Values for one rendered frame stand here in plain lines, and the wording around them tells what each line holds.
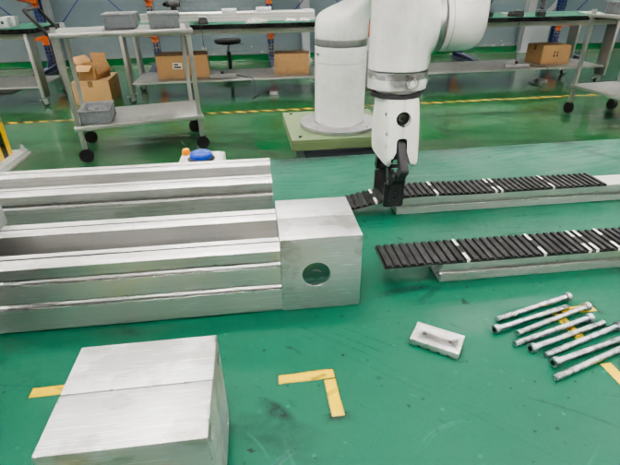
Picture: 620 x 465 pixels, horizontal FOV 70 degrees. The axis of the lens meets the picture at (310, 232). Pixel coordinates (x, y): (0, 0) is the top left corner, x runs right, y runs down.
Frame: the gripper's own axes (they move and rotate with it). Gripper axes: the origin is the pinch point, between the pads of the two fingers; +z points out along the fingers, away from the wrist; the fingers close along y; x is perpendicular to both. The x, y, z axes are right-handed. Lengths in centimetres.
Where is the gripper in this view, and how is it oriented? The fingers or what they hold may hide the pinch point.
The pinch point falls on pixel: (387, 188)
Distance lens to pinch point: 73.2
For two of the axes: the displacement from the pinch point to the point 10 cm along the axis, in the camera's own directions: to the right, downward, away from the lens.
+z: 0.1, 8.7, 4.9
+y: -1.2, -4.8, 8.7
